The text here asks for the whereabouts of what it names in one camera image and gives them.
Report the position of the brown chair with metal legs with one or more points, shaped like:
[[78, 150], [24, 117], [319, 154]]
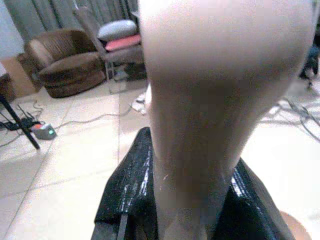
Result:
[[117, 53]]

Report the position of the grey round cushion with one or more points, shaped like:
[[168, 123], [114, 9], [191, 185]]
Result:
[[116, 29]]

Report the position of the black tripod leg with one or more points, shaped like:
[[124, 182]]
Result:
[[17, 117]]

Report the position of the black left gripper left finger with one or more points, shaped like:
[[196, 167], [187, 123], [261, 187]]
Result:
[[130, 180]]

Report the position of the red flat cushion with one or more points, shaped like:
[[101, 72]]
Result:
[[122, 42]]

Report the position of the white crumpled paper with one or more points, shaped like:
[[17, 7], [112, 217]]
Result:
[[142, 101]]

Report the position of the grey power box green light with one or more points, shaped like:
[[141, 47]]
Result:
[[45, 131]]

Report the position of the tan cardboard box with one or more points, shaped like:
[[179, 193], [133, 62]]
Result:
[[17, 75]]

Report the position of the black office chair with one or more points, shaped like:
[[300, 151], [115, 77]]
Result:
[[311, 62]]

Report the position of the grey curtain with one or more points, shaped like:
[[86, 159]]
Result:
[[62, 15]]

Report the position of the brown velvet armchair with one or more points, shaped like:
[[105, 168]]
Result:
[[67, 62]]

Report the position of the orange brown round object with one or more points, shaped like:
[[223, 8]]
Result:
[[296, 226]]

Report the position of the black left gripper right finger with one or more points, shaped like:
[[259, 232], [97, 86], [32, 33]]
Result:
[[252, 212]]

